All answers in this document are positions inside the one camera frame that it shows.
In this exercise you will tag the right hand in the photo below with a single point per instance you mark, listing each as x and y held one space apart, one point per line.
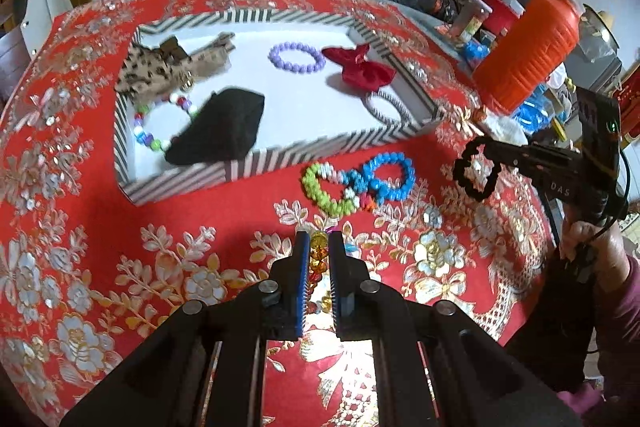
612 265

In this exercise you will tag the metal pot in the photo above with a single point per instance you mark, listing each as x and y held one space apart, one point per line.
594 64

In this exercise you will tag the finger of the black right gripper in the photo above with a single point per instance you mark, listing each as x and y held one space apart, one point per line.
531 160
567 187

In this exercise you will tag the black fabric pouch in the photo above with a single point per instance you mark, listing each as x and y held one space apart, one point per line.
225 129

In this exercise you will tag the striped white tray box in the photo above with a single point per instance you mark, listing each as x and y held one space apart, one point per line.
306 116

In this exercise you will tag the leopard print scrunchie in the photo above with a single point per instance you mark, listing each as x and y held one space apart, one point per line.
148 74

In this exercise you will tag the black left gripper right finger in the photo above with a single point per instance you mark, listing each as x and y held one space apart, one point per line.
366 309

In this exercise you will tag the red floral tablecloth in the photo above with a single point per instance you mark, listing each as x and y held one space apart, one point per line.
86 276

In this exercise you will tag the clear plastic jar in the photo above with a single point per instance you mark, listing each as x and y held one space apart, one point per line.
470 20

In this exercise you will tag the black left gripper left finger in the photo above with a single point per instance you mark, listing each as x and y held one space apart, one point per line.
272 309

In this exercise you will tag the white work glove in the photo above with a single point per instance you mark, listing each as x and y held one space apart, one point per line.
500 128

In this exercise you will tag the red velvet bow scrunchie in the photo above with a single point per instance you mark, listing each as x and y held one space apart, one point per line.
358 71

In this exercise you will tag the blue plastic bag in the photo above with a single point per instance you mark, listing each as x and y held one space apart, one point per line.
536 112

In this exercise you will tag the orange thermos flask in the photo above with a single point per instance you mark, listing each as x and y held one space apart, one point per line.
537 43

